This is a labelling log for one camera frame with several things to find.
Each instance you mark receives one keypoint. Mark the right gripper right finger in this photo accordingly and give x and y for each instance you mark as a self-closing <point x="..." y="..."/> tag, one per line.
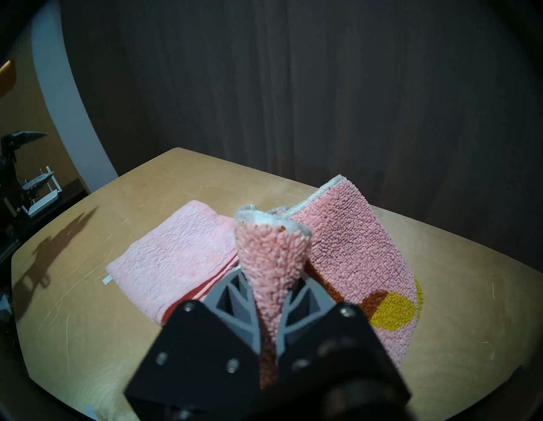
<point x="339" y="365"/>

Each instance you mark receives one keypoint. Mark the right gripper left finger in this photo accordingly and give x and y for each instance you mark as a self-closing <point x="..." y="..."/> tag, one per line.
<point x="199" y="360"/>

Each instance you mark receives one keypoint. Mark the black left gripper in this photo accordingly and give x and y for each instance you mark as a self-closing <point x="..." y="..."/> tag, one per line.
<point x="7" y="169"/>

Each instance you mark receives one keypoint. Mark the plain pink towel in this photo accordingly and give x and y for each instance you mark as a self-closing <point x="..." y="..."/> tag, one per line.
<point x="178" y="254"/>

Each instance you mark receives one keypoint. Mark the sun and flower print towel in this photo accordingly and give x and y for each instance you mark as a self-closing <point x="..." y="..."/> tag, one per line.
<point x="352" y="237"/>

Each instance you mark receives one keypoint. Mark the small white box device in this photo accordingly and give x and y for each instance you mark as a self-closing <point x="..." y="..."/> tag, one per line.
<point x="42" y="201"/>

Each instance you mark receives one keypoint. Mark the grey pleated curtain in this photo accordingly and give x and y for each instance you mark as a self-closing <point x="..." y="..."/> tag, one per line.
<point x="339" y="85"/>

